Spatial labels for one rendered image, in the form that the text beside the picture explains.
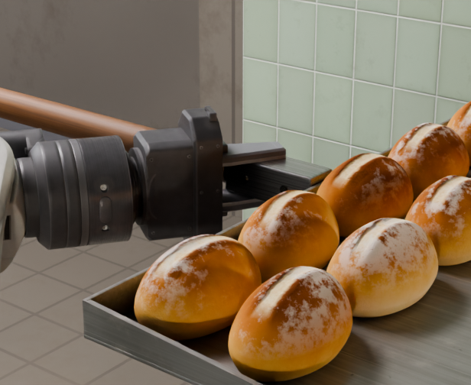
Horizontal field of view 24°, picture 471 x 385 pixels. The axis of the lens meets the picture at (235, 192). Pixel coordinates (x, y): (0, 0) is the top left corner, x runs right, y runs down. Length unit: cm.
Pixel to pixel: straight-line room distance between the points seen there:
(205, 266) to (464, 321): 18
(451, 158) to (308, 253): 22
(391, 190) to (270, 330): 25
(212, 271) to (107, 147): 22
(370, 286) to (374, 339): 4
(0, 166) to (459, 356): 37
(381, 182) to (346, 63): 153
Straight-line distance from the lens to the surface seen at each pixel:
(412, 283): 75
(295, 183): 91
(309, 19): 243
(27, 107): 112
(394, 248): 75
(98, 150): 89
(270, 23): 250
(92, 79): 453
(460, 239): 82
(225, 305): 71
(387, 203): 87
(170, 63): 421
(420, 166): 94
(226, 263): 72
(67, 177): 88
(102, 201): 88
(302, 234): 78
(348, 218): 86
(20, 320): 334
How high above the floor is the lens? 155
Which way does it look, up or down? 22 degrees down
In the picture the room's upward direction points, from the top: straight up
